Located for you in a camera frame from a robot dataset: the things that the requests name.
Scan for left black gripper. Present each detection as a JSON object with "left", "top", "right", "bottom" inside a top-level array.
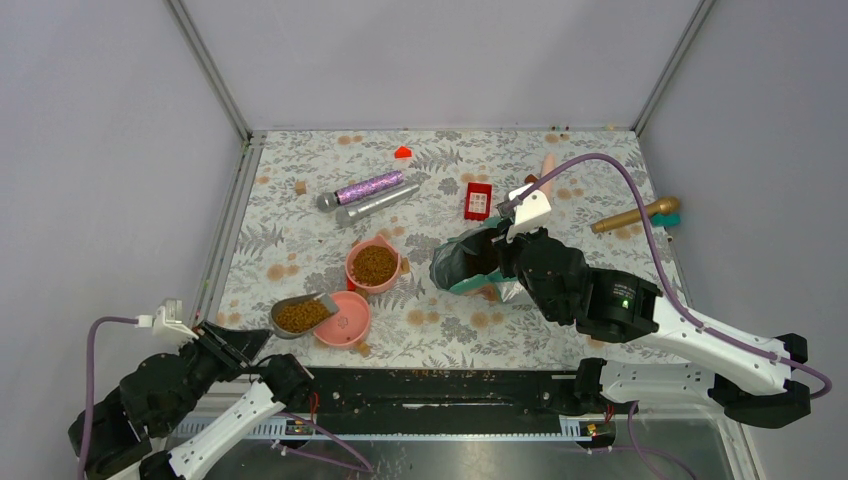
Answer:
[{"left": 159, "top": 318, "right": 272, "bottom": 433}]

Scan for green pet food bag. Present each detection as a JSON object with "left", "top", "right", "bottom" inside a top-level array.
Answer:
[{"left": 429, "top": 217, "right": 532, "bottom": 305}]

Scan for metal food scoop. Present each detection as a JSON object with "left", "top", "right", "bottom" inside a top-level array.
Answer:
[{"left": 266, "top": 293, "right": 340, "bottom": 340}]

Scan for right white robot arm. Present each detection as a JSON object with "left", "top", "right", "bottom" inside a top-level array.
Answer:
[{"left": 491, "top": 223, "right": 812, "bottom": 429}]

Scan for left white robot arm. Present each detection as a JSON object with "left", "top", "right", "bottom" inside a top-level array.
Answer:
[{"left": 68, "top": 322, "right": 314, "bottom": 479}]

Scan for near pink pet bowl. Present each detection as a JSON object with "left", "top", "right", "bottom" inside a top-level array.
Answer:
[{"left": 314, "top": 291, "right": 372, "bottom": 348}]

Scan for pink pet bowl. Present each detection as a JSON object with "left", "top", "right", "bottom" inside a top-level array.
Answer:
[
  {"left": 344, "top": 235, "right": 402, "bottom": 295},
  {"left": 314, "top": 291, "right": 372, "bottom": 348}
]

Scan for far pink pet bowl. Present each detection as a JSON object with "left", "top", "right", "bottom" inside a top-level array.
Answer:
[{"left": 344, "top": 235, "right": 402, "bottom": 295}]

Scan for brown kibble in scoop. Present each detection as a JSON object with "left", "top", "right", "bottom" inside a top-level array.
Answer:
[{"left": 272, "top": 300, "right": 331, "bottom": 334}]

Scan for red window brick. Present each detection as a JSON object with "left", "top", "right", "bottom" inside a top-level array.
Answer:
[{"left": 463, "top": 182, "right": 493, "bottom": 221}]

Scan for floral table mat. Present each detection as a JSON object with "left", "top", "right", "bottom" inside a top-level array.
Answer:
[{"left": 213, "top": 130, "right": 673, "bottom": 370}]

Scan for brown kibble in far bowl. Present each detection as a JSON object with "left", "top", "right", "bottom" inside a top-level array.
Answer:
[{"left": 351, "top": 245, "right": 398, "bottom": 286}]

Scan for red toy block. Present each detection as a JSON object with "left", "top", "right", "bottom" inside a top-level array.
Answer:
[{"left": 394, "top": 146, "right": 413, "bottom": 159}]

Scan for purple glitter toy microphone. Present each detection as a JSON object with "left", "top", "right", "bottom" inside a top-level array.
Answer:
[{"left": 315, "top": 170, "right": 405, "bottom": 212}]

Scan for teal toy block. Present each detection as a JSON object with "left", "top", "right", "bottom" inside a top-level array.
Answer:
[{"left": 651, "top": 213, "right": 681, "bottom": 228}]

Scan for silver toy microphone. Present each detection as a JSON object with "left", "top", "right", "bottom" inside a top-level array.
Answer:
[{"left": 336, "top": 183, "right": 421, "bottom": 228}]

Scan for gold toy microphone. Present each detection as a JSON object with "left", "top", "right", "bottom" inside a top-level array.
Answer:
[{"left": 591, "top": 196, "right": 681, "bottom": 233}]

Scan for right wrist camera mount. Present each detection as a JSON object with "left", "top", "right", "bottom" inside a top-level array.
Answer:
[{"left": 497, "top": 184, "right": 552, "bottom": 243}]

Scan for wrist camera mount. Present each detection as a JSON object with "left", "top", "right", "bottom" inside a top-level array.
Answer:
[
  {"left": 497, "top": 184, "right": 552, "bottom": 243},
  {"left": 135, "top": 298, "right": 199, "bottom": 347}
]

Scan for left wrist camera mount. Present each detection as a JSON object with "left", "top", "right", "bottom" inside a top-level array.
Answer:
[{"left": 135, "top": 298, "right": 199, "bottom": 347}]

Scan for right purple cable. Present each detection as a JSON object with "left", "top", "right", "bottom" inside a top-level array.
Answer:
[{"left": 498, "top": 152, "right": 834, "bottom": 480}]

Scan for black mounting base plate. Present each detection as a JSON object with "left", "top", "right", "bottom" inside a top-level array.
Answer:
[{"left": 284, "top": 367, "right": 630, "bottom": 436}]

